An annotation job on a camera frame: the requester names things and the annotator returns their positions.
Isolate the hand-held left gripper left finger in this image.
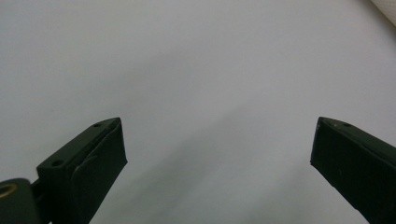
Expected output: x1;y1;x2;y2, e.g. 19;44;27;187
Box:
31;117;128;224

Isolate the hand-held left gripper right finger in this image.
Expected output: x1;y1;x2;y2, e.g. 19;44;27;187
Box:
310;116;396;224

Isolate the light blue mat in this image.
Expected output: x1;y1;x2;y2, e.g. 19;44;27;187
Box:
0;0;396;224

